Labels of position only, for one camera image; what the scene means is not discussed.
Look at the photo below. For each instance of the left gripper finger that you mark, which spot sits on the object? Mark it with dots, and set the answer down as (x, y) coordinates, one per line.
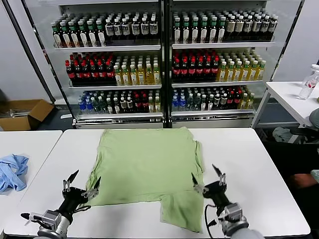
(72, 176)
(97, 184)

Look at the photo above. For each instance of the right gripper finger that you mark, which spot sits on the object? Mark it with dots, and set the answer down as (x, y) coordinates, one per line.
(195, 180)
(217, 170)

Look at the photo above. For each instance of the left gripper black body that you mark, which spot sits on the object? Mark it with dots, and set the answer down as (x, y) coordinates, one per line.
(73, 199)

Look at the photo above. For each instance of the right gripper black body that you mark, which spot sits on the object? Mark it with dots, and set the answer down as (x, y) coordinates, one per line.
(218, 196)

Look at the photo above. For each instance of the light green polo shirt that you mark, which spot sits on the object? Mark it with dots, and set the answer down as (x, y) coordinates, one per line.
(144, 169)

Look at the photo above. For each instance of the person bare forearm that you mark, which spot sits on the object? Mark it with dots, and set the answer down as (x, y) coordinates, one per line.
(302, 180)

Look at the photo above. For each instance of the white beverage display cabinet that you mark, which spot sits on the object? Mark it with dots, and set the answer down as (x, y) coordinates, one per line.
(112, 124)
(211, 123)

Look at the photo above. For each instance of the white metal shelf board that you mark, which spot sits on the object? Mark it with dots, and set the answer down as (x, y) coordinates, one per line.
(119, 116)
(114, 86)
(221, 45)
(211, 113)
(107, 47)
(216, 83)

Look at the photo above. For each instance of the crumpled light blue cloth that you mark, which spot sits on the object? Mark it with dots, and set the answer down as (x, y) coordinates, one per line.
(12, 171)

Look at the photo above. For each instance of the small white floor object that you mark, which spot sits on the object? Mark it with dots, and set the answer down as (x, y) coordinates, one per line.
(66, 116)

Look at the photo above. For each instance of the dark bottle white label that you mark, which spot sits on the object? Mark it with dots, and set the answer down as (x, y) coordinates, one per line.
(110, 105)
(116, 104)
(203, 102)
(210, 102)

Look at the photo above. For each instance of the dark bottle tan label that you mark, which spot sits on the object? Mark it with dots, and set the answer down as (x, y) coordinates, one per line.
(217, 100)
(129, 104)
(223, 100)
(123, 104)

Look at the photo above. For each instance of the green tinted water bottle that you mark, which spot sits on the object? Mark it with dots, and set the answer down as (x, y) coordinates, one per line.
(190, 102)
(197, 102)
(102, 104)
(95, 105)

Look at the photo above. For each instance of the blue water bottle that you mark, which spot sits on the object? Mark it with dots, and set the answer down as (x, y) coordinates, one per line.
(175, 103)
(81, 105)
(182, 103)
(88, 105)

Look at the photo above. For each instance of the grey green crumpled cloth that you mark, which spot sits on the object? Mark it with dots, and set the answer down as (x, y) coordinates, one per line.
(281, 134)

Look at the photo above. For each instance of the yellow juice bottle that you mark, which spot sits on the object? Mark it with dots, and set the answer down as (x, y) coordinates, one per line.
(125, 77)
(229, 72)
(243, 100)
(250, 100)
(260, 71)
(133, 76)
(151, 104)
(237, 72)
(117, 77)
(245, 72)
(156, 76)
(141, 76)
(252, 72)
(157, 104)
(149, 76)
(221, 72)

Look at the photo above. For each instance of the open cardboard box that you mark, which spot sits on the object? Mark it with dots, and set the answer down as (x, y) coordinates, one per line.
(37, 109)

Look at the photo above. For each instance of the black office chair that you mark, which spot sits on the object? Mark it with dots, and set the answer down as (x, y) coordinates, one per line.
(302, 133)

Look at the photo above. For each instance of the seated person grey shirt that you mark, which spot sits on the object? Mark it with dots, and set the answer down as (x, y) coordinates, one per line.
(314, 117)

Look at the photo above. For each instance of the clear water bottle red label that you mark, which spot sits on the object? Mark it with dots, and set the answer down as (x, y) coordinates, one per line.
(306, 89)

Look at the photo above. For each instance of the black slanted pole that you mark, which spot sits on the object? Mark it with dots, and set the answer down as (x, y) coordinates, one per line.
(29, 49)

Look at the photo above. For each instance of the green cap dark tea bottle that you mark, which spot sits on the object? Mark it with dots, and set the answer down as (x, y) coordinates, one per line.
(213, 32)
(93, 35)
(204, 32)
(221, 31)
(57, 37)
(177, 32)
(186, 32)
(74, 36)
(195, 32)
(101, 35)
(66, 36)
(84, 36)

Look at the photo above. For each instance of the white cap navy label bottle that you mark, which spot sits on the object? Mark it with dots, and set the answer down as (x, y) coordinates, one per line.
(153, 28)
(135, 28)
(109, 29)
(144, 28)
(126, 29)
(117, 29)

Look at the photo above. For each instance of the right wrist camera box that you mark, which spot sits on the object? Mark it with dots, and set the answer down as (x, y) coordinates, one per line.
(233, 212)

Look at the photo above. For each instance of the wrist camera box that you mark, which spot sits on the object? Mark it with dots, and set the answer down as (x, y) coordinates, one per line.
(233, 212)
(51, 219)

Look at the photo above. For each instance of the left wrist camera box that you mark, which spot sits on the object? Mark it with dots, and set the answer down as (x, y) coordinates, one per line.
(51, 219)

